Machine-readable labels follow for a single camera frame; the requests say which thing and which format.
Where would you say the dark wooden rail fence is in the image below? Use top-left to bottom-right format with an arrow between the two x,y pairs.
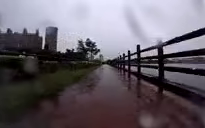
107,23 -> 205,102

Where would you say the group of trees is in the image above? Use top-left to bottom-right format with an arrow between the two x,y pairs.
64,37 -> 102,62

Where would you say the green hedge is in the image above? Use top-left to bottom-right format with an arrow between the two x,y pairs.
0,50 -> 102,74

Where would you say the wide building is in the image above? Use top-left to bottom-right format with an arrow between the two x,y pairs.
0,27 -> 44,53

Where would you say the tall tower building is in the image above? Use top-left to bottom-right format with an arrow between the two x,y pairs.
44,26 -> 59,52

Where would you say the grass verge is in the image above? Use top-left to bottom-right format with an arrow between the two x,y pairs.
0,63 -> 103,125

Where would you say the wet red paved path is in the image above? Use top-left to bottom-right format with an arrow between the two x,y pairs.
9,63 -> 205,128

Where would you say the grey water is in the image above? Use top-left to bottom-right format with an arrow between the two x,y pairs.
123,63 -> 205,96

